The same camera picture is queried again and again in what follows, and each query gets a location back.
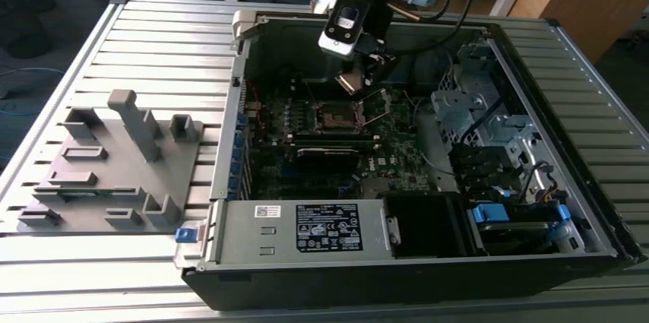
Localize metal drive cage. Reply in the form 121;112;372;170
428;32;542;149

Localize green RAM stick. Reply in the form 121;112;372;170
56;188;112;199

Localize green motherboard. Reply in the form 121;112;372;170
241;83;444;202

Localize chipset heatsink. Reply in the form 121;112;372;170
360;177;392;198

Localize blue case latch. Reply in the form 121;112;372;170
173;226;197;244

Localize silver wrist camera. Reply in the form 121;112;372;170
318;5;364;60

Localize pale blue floor cable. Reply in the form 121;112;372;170
0;67;66;117

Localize coloured power wires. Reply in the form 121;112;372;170
535;182;565;203

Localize black disk cable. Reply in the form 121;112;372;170
456;97;506;149

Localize black graphics card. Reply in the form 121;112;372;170
295;146;362;178

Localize grey case handle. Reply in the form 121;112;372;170
229;10;269;50

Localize grey power supply unit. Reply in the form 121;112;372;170
200;198;402;264

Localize CPU socket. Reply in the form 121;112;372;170
311;99;375;135

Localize black hard disk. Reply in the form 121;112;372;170
478;221;554;257

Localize black PC case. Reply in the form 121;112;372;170
171;9;649;312

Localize grey parts rack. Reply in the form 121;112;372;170
14;89;207;235

